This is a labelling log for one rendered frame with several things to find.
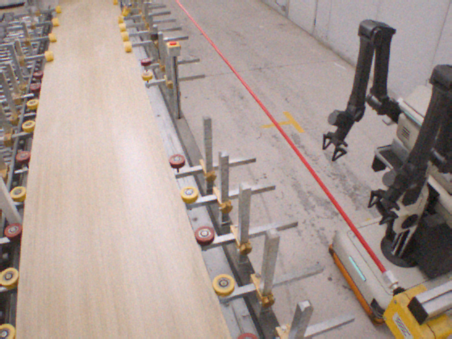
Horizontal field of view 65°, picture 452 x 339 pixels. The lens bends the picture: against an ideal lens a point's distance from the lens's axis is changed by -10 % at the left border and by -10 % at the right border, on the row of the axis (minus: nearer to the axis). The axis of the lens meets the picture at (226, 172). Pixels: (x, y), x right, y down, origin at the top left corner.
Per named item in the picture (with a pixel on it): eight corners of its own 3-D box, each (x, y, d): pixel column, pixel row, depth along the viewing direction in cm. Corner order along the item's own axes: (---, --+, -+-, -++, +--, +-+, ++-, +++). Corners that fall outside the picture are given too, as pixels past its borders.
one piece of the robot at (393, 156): (390, 166, 190) (401, 131, 176) (423, 202, 170) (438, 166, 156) (365, 173, 186) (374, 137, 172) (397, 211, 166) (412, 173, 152)
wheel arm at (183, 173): (253, 160, 210) (254, 153, 207) (256, 163, 207) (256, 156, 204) (173, 176, 199) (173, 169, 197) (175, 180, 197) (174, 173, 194)
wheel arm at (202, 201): (272, 186, 190) (273, 180, 187) (275, 191, 188) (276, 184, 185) (185, 206, 180) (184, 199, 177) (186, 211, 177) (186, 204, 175)
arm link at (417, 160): (468, 79, 107) (444, 63, 115) (455, 81, 106) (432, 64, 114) (426, 182, 135) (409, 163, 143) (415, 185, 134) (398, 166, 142)
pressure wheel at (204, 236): (203, 261, 157) (202, 243, 150) (192, 249, 162) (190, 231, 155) (219, 251, 161) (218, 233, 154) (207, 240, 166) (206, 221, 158)
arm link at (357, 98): (385, 29, 138) (369, 19, 146) (373, 30, 137) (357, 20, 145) (366, 120, 167) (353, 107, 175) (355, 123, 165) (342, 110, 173)
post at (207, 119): (211, 190, 208) (209, 112, 177) (213, 194, 206) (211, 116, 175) (205, 191, 207) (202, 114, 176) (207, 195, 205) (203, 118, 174)
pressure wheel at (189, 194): (183, 216, 176) (181, 198, 169) (181, 204, 182) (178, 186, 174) (200, 214, 177) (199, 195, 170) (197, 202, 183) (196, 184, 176)
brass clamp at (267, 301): (262, 278, 152) (263, 270, 149) (275, 305, 142) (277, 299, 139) (248, 282, 151) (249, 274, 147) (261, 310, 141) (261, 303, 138)
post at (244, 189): (244, 260, 171) (248, 179, 140) (246, 266, 169) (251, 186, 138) (236, 262, 170) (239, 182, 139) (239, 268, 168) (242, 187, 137)
